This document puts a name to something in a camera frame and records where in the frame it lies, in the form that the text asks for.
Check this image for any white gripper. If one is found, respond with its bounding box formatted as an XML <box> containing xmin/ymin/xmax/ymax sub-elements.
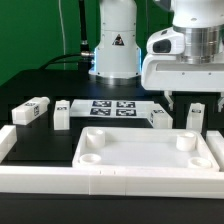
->
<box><xmin>141</xmin><ymin>27</ymin><xmax>224</xmax><ymax>112</ymax></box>

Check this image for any white desk top tray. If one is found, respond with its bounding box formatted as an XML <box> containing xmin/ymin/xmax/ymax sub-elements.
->
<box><xmin>72</xmin><ymin>127</ymin><xmax>220</xmax><ymax>172</ymax></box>

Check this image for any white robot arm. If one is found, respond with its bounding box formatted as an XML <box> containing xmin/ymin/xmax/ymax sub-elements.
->
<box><xmin>89</xmin><ymin>0</ymin><xmax>224</xmax><ymax>108</ymax></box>

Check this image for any white marker board with tags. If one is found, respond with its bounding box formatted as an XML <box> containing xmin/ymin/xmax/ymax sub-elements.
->
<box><xmin>70</xmin><ymin>99</ymin><xmax>154</xmax><ymax>118</ymax></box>

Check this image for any white U-shaped fence frame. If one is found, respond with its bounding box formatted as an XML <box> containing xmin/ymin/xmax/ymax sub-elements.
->
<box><xmin>0</xmin><ymin>126</ymin><xmax>224</xmax><ymax>199</ymax></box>

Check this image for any black cable with connector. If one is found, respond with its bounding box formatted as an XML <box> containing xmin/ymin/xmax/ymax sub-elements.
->
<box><xmin>39</xmin><ymin>0</ymin><xmax>96</xmax><ymax>71</ymax></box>

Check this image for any white thin cable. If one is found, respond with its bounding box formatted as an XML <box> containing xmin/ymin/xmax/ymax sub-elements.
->
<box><xmin>58</xmin><ymin>0</ymin><xmax>67</xmax><ymax>70</ymax></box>

